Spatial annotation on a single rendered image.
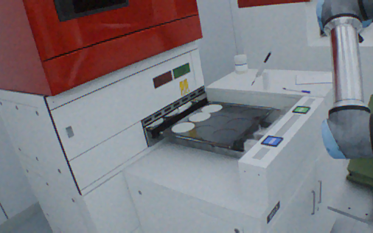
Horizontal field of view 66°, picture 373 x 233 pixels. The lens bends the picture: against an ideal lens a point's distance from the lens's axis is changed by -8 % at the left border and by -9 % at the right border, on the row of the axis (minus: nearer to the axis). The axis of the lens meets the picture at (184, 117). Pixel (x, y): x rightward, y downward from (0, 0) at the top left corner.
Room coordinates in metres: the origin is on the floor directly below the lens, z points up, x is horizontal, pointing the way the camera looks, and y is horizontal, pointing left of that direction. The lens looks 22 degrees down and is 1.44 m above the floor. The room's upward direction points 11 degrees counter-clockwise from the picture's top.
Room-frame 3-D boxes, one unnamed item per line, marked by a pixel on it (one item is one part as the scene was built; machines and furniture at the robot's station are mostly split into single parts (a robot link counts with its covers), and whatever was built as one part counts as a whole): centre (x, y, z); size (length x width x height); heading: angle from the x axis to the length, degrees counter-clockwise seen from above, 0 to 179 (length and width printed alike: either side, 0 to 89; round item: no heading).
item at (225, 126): (1.24, -0.14, 0.90); 0.34 x 0.34 x 0.01; 46
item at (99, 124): (1.26, 0.16, 1.02); 0.82 x 0.03 x 0.40; 136
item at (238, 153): (1.12, -0.10, 0.84); 0.50 x 0.02 x 0.03; 46
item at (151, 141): (1.38, 0.02, 0.89); 0.44 x 0.02 x 0.10; 136
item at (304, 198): (1.23, -0.27, 0.41); 0.97 x 0.64 x 0.82; 136
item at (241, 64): (1.69, -0.37, 1.01); 0.07 x 0.07 x 0.10
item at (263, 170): (0.94, -0.35, 0.89); 0.55 x 0.09 x 0.14; 136
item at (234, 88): (1.45, -0.48, 0.89); 0.62 x 0.35 x 0.14; 46
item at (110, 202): (1.50, 0.40, 0.41); 0.82 x 0.71 x 0.82; 136
